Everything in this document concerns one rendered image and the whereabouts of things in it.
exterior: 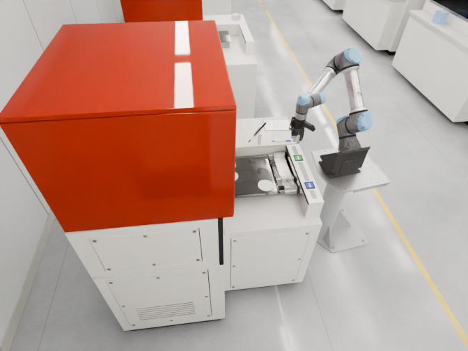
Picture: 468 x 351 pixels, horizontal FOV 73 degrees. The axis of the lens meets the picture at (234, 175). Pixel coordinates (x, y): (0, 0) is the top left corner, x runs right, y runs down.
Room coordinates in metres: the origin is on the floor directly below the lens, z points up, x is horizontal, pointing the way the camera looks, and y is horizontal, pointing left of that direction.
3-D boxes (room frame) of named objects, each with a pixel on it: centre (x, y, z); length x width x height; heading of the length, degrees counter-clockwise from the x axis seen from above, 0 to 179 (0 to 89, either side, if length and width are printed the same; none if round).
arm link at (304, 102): (1.68, -0.41, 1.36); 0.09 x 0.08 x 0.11; 120
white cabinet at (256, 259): (1.62, -0.18, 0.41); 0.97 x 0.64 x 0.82; 8
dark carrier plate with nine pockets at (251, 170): (1.52, -0.08, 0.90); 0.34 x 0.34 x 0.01; 8
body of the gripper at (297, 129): (1.68, -0.40, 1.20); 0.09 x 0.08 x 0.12; 99
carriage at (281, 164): (1.58, -0.34, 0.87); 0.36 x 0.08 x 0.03; 8
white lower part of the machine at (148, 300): (1.25, 0.45, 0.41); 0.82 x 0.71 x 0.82; 8
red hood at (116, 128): (1.25, 0.42, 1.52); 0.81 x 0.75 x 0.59; 8
